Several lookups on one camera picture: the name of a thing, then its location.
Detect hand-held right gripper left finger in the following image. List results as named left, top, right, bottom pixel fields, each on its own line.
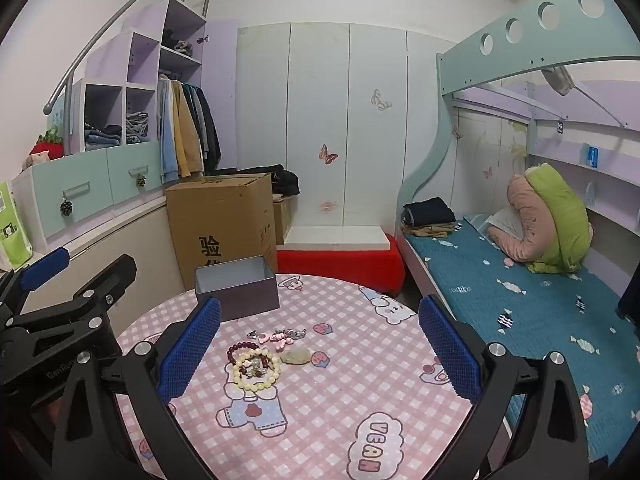
left=50, top=296, right=223, bottom=480

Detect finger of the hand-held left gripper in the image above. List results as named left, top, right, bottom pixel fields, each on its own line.
left=0, top=247, right=71, bottom=321
left=10, top=254, right=137, bottom=337

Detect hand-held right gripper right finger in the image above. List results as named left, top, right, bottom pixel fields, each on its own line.
left=417, top=294, right=591, bottom=480

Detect dark red bead bracelet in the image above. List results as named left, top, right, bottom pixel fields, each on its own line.
left=227, top=342, right=263, bottom=378

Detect grey tin box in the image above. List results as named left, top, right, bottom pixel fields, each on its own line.
left=194, top=255, right=280, bottom=322

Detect cream bead bracelet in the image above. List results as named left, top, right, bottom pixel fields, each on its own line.
left=231, top=349, right=283, bottom=392

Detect beige curved cabinet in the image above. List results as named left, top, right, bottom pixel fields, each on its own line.
left=20, top=195, right=201, bottom=341

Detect green white bag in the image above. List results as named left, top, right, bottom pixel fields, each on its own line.
left=0, top=180, right=34, bottom=271

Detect teal drawer unit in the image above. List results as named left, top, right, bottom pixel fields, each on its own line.
left=11, top=140, right=166, bottom=256

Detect teal candy print bedsheet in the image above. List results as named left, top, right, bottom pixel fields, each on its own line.
left=404, top=212, right=640, bottom=466

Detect red strawberry plush toy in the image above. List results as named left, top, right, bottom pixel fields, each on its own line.
left=30, top=129, right=64, bottom=158

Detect large cardboard box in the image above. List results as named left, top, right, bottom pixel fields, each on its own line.
left=165, top=172, right=279, bottom=291

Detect tan folded garment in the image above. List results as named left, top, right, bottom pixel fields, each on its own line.
left=404, top=222, right=463, bottom=237

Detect pink checkered tablecloth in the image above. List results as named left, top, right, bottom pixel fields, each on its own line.
left=115, top=272, right=476, bottom=480

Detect red ottoman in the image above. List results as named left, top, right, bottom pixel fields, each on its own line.
left=276, top=246, right=406, bottom=297

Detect folded blue jeans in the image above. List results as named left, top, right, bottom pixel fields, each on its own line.
left=84, top=122, right=123, bottom=150

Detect white pillow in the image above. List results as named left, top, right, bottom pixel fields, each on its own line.
left=487, top=210, right=521, bottom=241

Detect folded dark clothes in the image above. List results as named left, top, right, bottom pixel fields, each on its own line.
left=402, top=197, right=457, bottom=228

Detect folded grey clothes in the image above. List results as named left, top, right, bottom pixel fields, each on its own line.
left=125, top=112, right=150, bottom=143

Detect light blue hanging shirt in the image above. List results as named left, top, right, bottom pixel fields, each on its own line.
left=159, top=77, right=180, bottom=183

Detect small cardboard box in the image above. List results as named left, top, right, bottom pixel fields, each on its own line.
left=272, top=199, right=296, bottom=247

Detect yellow hanging jacket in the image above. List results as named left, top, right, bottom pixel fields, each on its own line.
left=172, top=80, right=205, bottom=178

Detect green pink rolled quilt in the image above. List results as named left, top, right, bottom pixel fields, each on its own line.
left=487, top=162, right=595, bottom=275

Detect pile of dark clothes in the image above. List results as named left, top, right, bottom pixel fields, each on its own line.
left=270, top=164, right=301, bottom=197

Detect grey metal handrail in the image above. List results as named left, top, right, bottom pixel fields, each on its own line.
left=42, top=0, right=217, bottom=115

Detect purple stair shelf cabinet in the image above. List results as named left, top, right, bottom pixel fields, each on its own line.
left=65, top=0, right=238, bottom=186

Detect dark grey shelf clothes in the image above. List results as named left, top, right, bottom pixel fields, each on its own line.
left=161, top=27, right=197, bottom=57

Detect white butterfly wardrobe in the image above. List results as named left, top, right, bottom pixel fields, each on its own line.
left=235, top=22, right=456, bottom=231

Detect grey clip lamp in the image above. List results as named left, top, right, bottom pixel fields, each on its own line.
left=542, top=65, right=628, bottom=128

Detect teal purple bunk bed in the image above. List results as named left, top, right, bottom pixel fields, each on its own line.
left=397, top=0, right=640, bottom=466

